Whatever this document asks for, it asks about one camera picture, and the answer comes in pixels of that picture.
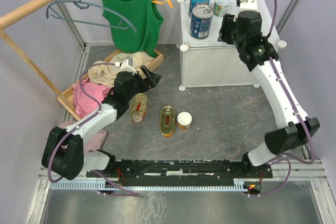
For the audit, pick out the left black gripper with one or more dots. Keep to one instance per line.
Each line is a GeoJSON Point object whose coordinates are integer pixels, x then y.
{"type": "Point", "coordinates": [152, 80]}

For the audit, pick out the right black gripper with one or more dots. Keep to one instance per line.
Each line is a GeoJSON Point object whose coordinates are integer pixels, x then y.
{"type": "Point", "coordinates": [227, 22]}

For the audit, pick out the dark blue tin can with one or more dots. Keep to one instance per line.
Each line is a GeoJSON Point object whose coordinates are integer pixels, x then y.
{"type": "Point", "coordinates": [201, 20]}

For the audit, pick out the oval sardine tin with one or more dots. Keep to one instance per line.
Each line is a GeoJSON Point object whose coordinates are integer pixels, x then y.
{"type": "Point", "coordinates": [138, 108]}
{"type": "Point", "coordinates": [167, 121]}

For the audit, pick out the small cup white lid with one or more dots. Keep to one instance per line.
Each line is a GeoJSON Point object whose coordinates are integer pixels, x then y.
{"type": "Point", "coordinates": [184, 120]}

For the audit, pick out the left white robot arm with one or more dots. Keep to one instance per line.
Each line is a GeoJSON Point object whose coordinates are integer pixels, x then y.
{"type": "Point", "coordinates": [64, 153]}

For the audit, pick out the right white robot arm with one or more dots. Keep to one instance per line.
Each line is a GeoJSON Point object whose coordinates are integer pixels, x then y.
{"type": "Point", "coordinates": [294, 126]}

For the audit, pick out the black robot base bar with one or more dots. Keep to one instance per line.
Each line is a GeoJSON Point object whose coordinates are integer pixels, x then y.
{"type": "Point", "coordinates": [216, 172]}

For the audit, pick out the wooden tray base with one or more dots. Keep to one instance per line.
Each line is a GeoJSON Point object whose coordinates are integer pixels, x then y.
{"type": "Point", "coordinates": [68, 93]}

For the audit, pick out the beige cloth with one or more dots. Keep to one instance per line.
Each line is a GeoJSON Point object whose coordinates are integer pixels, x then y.
{"type": "Point", "coordinates": [106, 74]}

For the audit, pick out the green tank top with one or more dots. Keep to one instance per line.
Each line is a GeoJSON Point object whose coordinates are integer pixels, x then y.
{"type": "Point", "coordinates": [145, 17]}

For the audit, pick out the pink cloth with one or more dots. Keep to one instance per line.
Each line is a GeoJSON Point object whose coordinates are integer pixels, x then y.
{"type": "Point", "coordinates": [83, 104]}

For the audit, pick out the mauve cloth on floor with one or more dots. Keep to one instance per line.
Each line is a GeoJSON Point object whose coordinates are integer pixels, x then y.
{"type": "Point", "coordinates": [95, 143]}

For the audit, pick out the wooden clothes rack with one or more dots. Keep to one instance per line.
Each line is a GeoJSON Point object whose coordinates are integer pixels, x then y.
{"type": "Point", "coordinates": [49, 43]}

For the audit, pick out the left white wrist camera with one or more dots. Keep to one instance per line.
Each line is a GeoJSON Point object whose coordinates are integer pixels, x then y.
{"type": "Point", "coordinates": [126, 65]}

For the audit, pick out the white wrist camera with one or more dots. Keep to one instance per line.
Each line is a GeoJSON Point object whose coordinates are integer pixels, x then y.
{"type": "Point", "coordinates": [243, 5]}
{"type": "Point", "coordinates": [126, 65]}

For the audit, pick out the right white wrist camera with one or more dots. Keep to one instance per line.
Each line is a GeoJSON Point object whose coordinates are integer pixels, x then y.
{"type": "Point", "coordinates": [243, 5]}

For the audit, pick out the white slotted cable duct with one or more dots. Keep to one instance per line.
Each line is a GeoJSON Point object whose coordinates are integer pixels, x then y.
{"type": "Point", "coordinates": [100, 184]}

